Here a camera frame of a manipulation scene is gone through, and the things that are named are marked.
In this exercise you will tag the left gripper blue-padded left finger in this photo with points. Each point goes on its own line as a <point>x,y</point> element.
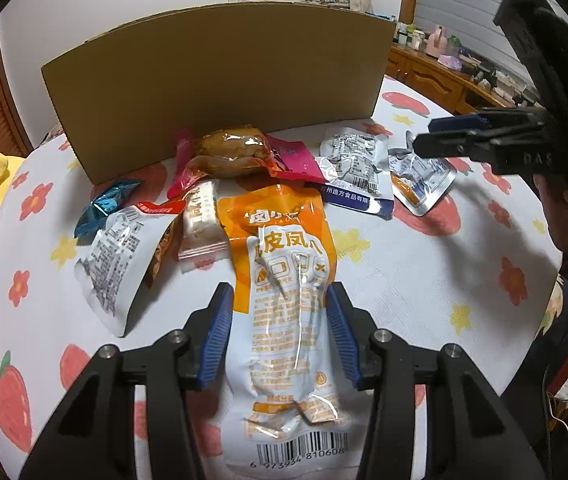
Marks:
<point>91,433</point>

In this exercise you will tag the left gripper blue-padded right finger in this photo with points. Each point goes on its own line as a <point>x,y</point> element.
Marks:
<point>470,432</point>

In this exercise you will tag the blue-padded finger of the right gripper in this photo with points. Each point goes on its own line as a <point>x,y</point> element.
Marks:
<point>474,144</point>
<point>459,122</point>

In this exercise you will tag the silver orange-strip foil pouch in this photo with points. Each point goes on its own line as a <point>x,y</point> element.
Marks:
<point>419,183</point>

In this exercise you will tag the silver red-top snack pouch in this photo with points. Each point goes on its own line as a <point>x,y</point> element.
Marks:
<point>121,256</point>

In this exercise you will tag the orange white chicken-feet pouch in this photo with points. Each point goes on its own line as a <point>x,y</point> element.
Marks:
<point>286,416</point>

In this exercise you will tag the person's right hand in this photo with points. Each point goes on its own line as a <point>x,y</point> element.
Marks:
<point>554,199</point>

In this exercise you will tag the wooden sideboard cabinet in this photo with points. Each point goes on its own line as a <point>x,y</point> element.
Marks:
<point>453,91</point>

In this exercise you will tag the pink bottle on sideboard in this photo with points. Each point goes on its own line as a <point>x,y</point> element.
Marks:
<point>437,42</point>

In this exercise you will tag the silver blue-edge foil pouch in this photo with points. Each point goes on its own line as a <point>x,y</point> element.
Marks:
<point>355,166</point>

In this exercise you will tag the small pink wafer packet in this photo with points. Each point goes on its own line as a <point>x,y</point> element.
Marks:
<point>204,239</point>

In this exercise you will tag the pink chicken snack pouch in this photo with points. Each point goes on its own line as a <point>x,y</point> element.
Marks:
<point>230,153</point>

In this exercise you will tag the teal candy wrapper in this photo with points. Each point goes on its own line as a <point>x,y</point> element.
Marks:
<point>103,205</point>

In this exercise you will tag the brown cardboard box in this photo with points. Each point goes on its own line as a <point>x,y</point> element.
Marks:
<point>123,96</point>

